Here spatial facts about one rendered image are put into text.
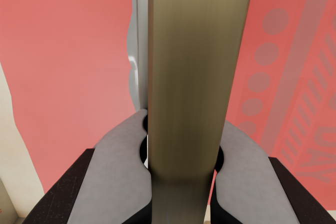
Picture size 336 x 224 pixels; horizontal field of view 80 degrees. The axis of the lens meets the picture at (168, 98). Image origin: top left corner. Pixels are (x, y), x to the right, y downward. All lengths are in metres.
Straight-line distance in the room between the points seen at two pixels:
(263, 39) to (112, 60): 0.14
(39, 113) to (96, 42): 0.11
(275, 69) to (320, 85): 0.05
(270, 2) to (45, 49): 0.21
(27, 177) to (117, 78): 0.20
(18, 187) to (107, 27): 0.27
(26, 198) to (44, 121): 0.15
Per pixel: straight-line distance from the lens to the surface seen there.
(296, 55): 0.23
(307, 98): 0.26
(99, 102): 0.23
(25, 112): 0.28
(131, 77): 0.21
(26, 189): 0.37
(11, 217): 0.42
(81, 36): 0.21
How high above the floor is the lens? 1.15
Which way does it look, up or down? 63 degrees down
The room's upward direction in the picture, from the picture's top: 178 degrees counter-clockwise
